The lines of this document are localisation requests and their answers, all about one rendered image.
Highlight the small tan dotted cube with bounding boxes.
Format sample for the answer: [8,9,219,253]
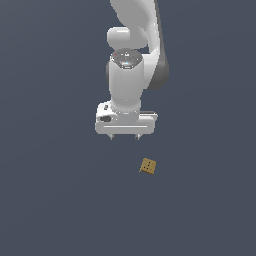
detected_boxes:
[138,157,158,176]

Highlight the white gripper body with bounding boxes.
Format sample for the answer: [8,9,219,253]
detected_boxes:
[94,101,159,136]

